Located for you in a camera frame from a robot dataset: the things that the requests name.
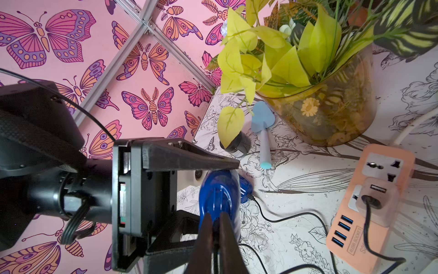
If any black round jar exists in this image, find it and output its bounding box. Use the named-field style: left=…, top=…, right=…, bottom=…
left=220, top=131, right=252, bottom=158

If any potted green plant glass vase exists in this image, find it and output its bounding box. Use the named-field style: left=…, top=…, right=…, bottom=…
left=211, top=1, right=438, bottom=147

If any white coiled power cord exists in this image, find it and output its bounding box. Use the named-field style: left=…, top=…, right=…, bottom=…
left=391, top=107, right=438, bottom=146

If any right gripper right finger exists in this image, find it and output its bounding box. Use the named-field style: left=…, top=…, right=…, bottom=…
left=219, top=212, right=248, bottom=274

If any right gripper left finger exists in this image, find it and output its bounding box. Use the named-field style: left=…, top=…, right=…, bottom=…
left=184, top=213, right=213, bottom=274

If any pink charger adapter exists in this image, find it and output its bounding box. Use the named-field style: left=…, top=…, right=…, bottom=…
left=355, top=177, right=400, bottom=228

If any white power strip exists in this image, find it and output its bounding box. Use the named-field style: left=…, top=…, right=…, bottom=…
left=419, top=258, right=438, bottom=274

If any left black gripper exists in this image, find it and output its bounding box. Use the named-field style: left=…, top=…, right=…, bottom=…
left=112, top=138, right=240, bottom=274

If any pink power strip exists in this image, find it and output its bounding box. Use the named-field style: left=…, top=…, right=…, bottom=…
left=326, top=144, right=415, bottom=274

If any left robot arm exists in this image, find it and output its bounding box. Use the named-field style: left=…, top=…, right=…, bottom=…
left=1, top=81, right=247, bottom=274

